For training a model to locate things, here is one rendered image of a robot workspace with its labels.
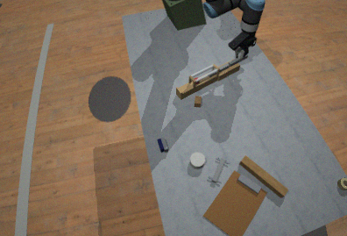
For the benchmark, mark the small wooden block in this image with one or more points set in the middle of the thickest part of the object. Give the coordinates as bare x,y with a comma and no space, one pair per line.
198,101

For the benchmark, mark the white round disc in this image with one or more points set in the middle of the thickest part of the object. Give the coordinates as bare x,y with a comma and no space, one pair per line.
197,160

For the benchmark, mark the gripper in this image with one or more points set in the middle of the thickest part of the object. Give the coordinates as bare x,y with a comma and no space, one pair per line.
244,46

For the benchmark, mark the brown wooden bar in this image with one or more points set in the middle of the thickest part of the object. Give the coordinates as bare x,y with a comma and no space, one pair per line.
270,182

